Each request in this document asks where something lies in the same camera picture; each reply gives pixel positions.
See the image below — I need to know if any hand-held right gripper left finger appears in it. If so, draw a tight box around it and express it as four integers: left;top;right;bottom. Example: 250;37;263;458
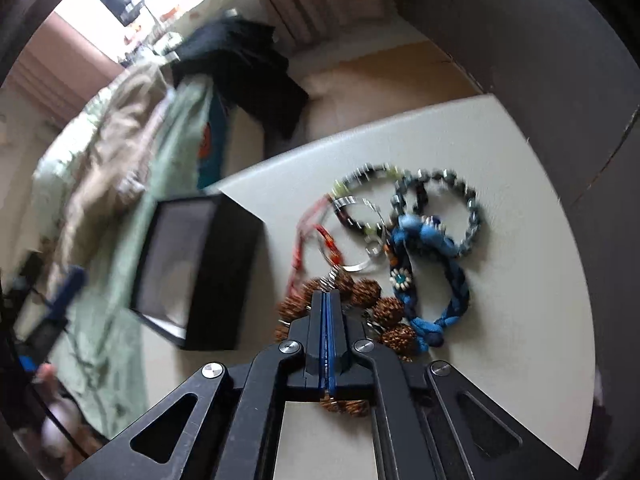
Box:
65;291;326;480

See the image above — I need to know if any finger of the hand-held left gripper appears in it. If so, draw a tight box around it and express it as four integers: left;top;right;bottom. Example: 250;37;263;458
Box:
42;266;89;322

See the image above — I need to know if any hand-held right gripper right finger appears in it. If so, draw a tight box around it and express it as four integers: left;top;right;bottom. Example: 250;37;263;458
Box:
326;291;582;480

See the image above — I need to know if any brown seed bead bracelet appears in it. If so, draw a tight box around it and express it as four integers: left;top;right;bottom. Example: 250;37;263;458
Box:
274;271;418;416

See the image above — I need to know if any flower bead bracelet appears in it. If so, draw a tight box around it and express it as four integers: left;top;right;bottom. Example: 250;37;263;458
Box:
385;240;414;294

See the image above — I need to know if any thin silver bangle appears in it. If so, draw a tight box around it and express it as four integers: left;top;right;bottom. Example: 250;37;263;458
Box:
320;197;395;274

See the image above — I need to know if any red string bracelet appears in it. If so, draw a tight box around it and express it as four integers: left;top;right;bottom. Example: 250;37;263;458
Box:
286;195;347;302

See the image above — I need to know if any black jewelry box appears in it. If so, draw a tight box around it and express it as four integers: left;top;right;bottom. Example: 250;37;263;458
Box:
131;192;263;352

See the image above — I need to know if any blue braided fabric bracelet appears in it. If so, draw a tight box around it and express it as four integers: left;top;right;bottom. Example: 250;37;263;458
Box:
389;212;473;351

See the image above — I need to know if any dark and green bead bracelet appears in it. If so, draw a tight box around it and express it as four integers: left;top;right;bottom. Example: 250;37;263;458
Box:
330;162;403;241

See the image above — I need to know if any grey bead bracelet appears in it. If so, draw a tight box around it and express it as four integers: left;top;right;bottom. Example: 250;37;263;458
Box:
392;169;483;259

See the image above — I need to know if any green bedsheet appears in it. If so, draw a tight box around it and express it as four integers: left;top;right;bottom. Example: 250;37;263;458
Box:
65;80;217;441

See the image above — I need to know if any beige blanket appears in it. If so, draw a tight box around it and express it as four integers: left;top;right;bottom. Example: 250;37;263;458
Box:
50;65;177;281

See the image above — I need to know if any mattress with printed side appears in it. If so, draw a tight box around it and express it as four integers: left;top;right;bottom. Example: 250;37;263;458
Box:
197;91;266;192

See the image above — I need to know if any black cloth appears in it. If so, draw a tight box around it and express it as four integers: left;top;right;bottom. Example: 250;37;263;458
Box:
170;17;311;142

